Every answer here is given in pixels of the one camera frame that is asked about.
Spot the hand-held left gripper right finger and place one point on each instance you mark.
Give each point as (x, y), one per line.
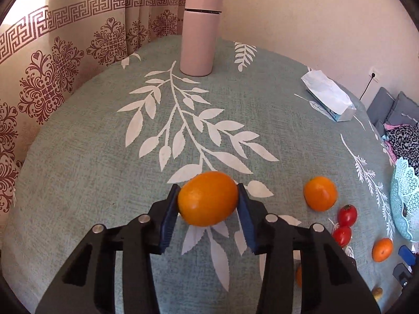
(246, 217)

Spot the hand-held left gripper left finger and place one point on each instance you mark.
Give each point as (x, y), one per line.
(168, 217)

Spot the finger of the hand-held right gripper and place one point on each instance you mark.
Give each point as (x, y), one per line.
(406, 255)
(401, 273)

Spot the small orange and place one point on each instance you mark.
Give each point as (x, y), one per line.
(382, 250)

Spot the large dark purple fruit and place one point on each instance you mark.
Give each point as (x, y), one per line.
(377, 293)

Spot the large smooth oval orange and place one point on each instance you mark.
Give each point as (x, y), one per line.
(208, 199)

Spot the light blue lattice basket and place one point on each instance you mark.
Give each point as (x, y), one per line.
(404, 199)

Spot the red tomato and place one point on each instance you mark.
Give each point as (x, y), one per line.
(347, 215)
(342, 236)

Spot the round orange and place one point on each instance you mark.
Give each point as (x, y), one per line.
(299, 276)
(320, 193)

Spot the leopard print cloth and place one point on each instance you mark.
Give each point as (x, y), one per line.
(404, 140)

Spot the light blue tissue box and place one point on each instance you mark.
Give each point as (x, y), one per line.
(345, 115)

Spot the grey back cushion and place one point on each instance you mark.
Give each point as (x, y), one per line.
(404, 108)

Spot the white tissue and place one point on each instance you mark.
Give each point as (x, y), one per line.
(324, 88)

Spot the pink thermos bottle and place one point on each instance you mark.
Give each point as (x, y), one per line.
(199, 36)

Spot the patterned beige curtain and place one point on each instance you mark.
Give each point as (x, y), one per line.
(49, 72)

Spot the white wall socket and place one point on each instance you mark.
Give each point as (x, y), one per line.
(375, 74)

